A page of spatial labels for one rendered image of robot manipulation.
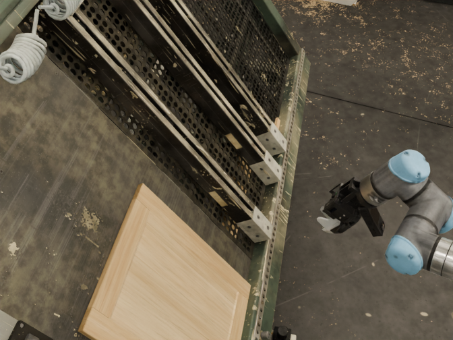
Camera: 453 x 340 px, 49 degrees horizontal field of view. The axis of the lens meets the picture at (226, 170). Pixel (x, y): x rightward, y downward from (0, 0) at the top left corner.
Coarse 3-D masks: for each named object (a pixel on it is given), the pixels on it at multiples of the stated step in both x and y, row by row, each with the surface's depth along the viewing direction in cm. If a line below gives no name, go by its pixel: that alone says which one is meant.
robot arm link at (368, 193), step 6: (366, 180) 115; (360, 186) 116; (366, 186) 114; (366, 192) 114; (372, 192) 113; (366, 198) 115; (372, 198) 114; (378, 198) 113; (372, 204) 115; (378, 204) 115
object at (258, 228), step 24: (48, 24) 127; (72, 24) 125; (72, 48) 131; (96, 48) 130; (96, 72) 136; (120, 72) 135; (120, 96) 140; (144, 96) 141; (144, 120) 146; (168, 120) 148; (168, 144) 151; (192, 144) 155; (192, 168) 157; (216, 168) 161; (216, 192) 164; (240, 192) 169; (240, 216) 171; (264, 216) 178; (264, 240) 179
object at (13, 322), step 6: (0, 312) 94; (0, 318) 94; (6, 318) 95; (12, 318) 96; (0, 324) 94; (6, 324) 94; (12, 324) 95; (0, 330) 93; (6, 330) 94; (12, 330) 95; (0, 336) 93; (6, 336) 94
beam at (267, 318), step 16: (304, 64) 257; (288, 80) 244; (304, 80) 251; (288, 96) 234; (304, 96) 245; (272, 112) 233; (288, 112) 225; (288, 160) 212; (288, 176) 207; (272, 192) 195; (288, 192) 204; (272, 208) 189; (288, 208) 200; (256, 256) 177; (272, 256) 180; (256, 272) 172; (272, 272) 177; (256, 288) 167; (272, 288) 174; (256, 304) 163; (272, 304) 171; (272, 320) 169
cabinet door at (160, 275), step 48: (144, 192) 138; (144, 240) 134; (192, 240) 150; (96, 288) 118; (144, 288) 129; (192, 288) 145; (240, 288) 164; (96, 336) 113; (144, 336) 125; (192, 336) 139; (240, 336) 157
